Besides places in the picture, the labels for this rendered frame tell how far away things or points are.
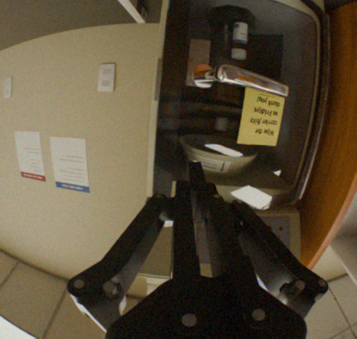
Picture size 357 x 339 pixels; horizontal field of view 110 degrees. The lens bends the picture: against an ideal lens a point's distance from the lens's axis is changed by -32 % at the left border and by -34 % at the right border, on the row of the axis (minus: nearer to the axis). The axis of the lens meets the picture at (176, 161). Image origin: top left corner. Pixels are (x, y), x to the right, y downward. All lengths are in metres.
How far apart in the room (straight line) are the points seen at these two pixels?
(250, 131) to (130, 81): 0.59
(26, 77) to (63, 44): 0.27
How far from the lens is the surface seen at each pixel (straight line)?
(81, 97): 0.84
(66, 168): 0.96
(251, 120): 0.25
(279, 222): 0.39
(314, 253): 0.47
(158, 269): 0.33
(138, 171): 0.82
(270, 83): 0.19
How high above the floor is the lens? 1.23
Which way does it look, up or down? 20 degrees up
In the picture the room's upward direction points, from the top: 174 degrees counter-clockwise
